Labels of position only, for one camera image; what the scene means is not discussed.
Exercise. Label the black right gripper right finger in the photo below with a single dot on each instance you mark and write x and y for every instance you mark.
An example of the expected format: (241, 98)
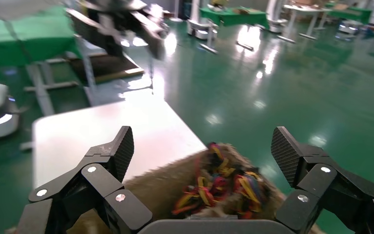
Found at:
(316, 181)

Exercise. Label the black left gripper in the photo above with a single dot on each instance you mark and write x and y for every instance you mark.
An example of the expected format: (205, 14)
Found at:
(119, 8)

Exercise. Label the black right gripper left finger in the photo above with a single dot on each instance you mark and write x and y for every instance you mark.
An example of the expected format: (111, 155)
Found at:
(96, 181)

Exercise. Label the dark floor mat platform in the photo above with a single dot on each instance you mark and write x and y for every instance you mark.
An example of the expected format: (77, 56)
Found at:
(109, 68)

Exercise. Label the worn brown cardboard divider box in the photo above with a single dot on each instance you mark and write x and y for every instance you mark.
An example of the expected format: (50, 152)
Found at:
(161, 190)

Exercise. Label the green cloth covered table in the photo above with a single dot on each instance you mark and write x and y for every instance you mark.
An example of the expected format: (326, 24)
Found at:
(29, 42)
(351, 13)
(235, 16)

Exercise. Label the white frame table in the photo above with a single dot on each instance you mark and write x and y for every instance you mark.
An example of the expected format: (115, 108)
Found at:
(303, 13)

